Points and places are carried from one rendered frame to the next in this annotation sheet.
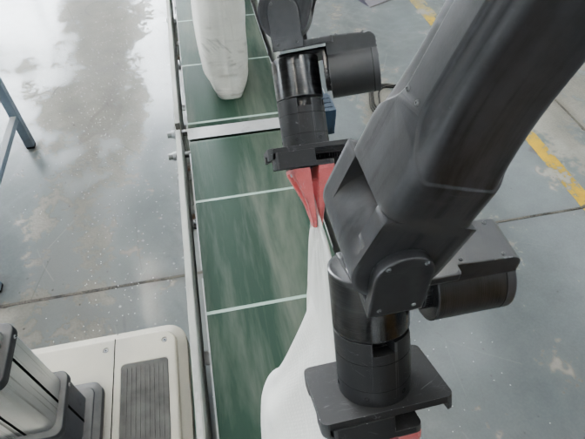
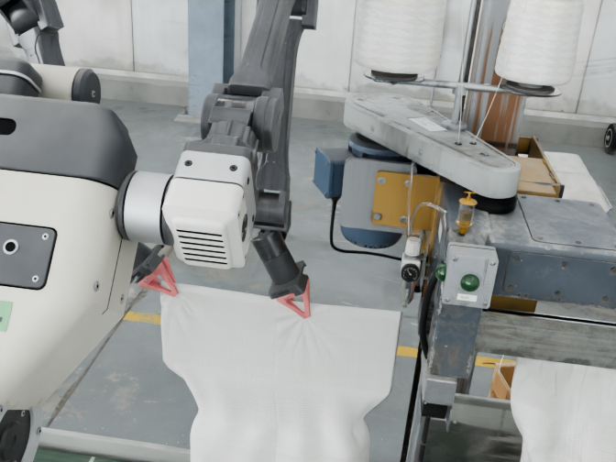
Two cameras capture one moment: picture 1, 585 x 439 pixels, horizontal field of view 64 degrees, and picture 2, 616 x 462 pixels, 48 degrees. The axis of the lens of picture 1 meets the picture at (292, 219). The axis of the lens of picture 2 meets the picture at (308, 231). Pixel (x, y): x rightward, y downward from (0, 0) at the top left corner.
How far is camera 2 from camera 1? 114 cm
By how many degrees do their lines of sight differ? 60
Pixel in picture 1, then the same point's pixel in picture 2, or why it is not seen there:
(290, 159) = (154, 262)
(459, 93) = (283, 154)
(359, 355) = (285, 258)
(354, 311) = (277, 242)
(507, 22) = (285, 137)
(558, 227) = (125, 341)
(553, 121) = not seen: hidden behind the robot
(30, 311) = not seen: outside the picture
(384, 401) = (298, 269)
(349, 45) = not seen: hidden behind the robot
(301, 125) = (141, 247)
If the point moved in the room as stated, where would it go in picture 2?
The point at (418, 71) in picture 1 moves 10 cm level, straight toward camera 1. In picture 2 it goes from (268, 156) to (312, 170)
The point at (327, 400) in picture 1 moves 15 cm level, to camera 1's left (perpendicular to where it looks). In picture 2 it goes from (287, 285) to (257, 324)
